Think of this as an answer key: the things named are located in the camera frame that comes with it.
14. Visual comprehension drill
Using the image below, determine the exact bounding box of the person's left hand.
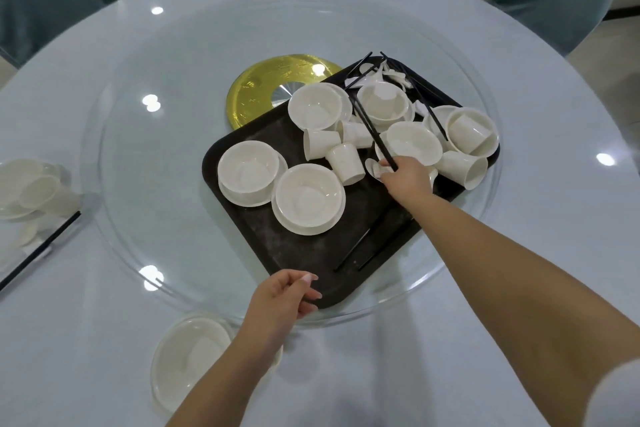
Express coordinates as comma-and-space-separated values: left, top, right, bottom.
239, 269, 323, 358

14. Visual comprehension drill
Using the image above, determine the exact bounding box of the person's right hand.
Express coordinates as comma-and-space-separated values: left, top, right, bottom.
375, 155, 441, 215

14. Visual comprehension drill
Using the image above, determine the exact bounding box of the black tray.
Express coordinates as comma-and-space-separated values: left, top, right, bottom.
201, 56, 502, 311

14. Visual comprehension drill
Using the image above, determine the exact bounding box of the person's right forearm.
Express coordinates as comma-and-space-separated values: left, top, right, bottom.
407, 193, 640, 427

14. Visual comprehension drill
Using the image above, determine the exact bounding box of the person's left forearm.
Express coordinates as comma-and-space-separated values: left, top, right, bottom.
167, 331, 283, 427

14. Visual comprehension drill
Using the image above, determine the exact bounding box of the white round table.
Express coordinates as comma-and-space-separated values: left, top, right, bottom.
0, 0, 640, 427

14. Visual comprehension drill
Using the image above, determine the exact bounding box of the glass lazy susan turntable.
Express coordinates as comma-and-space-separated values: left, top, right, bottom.
79, 0, 503, 328

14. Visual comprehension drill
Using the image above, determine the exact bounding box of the gold turntable base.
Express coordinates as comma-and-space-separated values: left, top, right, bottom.
225, 55, 343, 131

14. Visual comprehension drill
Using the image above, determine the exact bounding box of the white shirt sleeve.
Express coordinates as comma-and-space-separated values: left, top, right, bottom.
582, 356, 640, 427

